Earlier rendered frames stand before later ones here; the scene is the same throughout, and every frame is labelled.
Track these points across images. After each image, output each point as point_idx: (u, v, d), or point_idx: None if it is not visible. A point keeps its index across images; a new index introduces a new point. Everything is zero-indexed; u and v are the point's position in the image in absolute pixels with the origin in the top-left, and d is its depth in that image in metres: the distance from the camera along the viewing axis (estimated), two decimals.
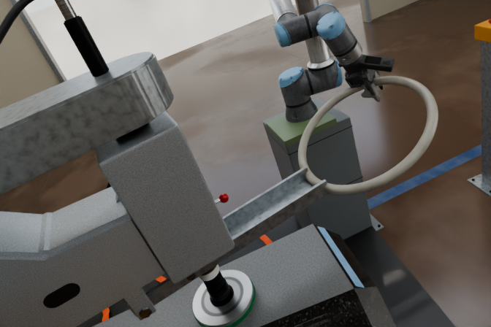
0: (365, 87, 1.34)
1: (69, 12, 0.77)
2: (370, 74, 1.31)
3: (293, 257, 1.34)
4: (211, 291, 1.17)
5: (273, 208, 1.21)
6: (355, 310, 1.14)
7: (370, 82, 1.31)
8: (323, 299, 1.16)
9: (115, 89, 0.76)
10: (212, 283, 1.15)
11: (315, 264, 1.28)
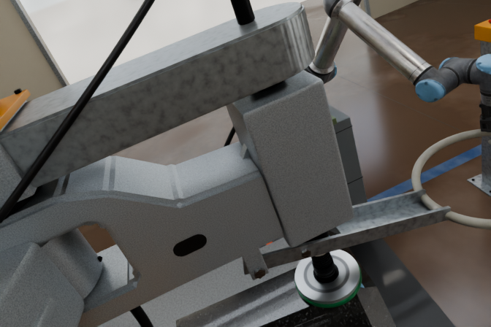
0: None
1: None
2: None
3: None
4: (318, 267, 1.15)
5: (387, 217, 1.20)
6: (355, 310, 1.14)
7: None
8: None
9: (270, 36, 0.72)
10: (321, 259, 1.13)
11: None
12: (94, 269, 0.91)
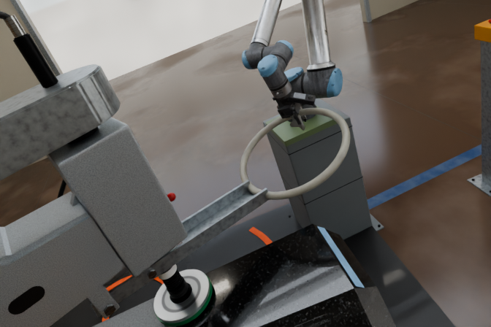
0: (293, 118, 1.65)
1: (19, 31, 0.85)
2: (297, 107, 1.63)
3: (293, 257, 1.34)
4: (171, 289, 1.26)
5: (222, 214, 1.37)
6: (355, 310, 1.14)
7: (297, 114, 1.63)
8: (323, 299, 1.16)
9: (69, 95, 0.85)
10: (171, 281, 1.24)
11: (315, 264, 1.28)
12: None
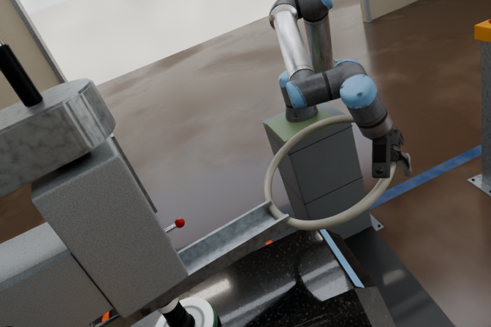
0: None
1: None
2: None
3: (293, 257, 1.34)
4: (170, 322, 1.13)
5: (236, 241, 1.20)
6: (355, 310, 1.14)
7: None
8: (323, 299, 1.16)
9: (44, 121, 0.72)
10: (170, 315, 1.11)
11: (315, 264, 1.28)
12: None
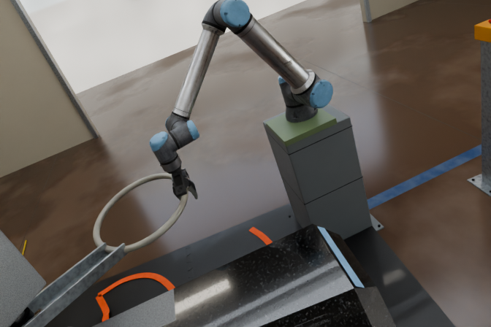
0: None
1: None
2: None
3: (293, 257, 1.34)
4: None
5: None
6: (355, 310, 1.14)
7: None
8: (323, 299, 1.16)
9: None
10: None
11: (315, 264, 1.28)
12: None
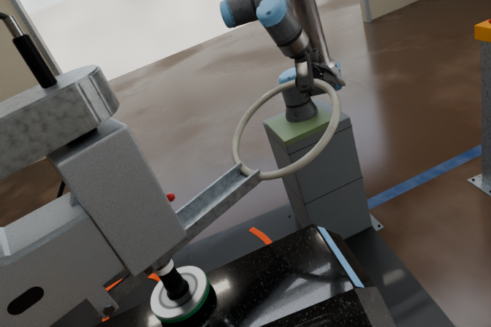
0: None
1: (18, 31, 0.85)
2: None
3: (293, 257, 1.34)
4: (168, 285, 1.25)
5: (216, 201, 1.34)
6: (355, 310, 1.14)
7: None
8: (323, 299, 1.16)
9: (69, 95, 0.85)
10: (168, 277, 1.23)
11: (315, 264, 1.28)
12: None
